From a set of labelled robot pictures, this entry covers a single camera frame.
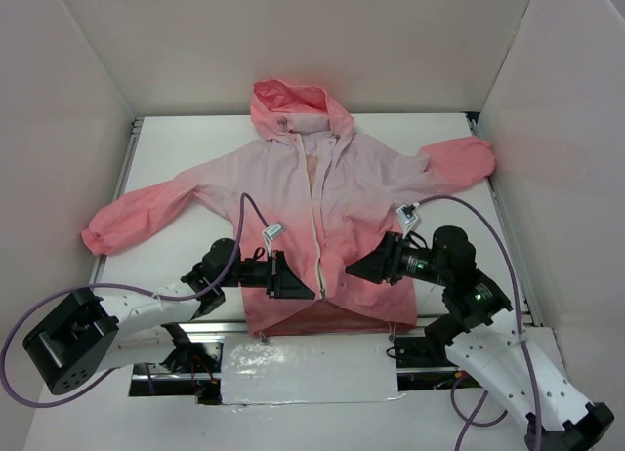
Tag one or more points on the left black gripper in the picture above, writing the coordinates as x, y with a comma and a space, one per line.
272, 275

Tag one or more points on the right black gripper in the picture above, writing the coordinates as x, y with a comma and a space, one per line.
388, 259

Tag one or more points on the pink gradient hooded jacket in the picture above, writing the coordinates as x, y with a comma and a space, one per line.
293, 187

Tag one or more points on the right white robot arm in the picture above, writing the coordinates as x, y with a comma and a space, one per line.
480, 335

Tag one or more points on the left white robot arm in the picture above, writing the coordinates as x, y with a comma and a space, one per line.
87, 333

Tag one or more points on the white foil-taped panel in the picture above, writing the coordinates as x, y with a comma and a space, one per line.
352, 368

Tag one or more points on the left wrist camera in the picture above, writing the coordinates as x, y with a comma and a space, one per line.
273, 231

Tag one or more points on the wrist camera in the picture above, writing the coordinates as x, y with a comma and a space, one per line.
408, 216
273, 231

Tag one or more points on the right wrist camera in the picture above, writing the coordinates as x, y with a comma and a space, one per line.
408, 216

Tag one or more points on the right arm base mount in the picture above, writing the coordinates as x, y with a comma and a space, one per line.
421, 364

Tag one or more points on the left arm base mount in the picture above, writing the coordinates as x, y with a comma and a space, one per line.
191, 369

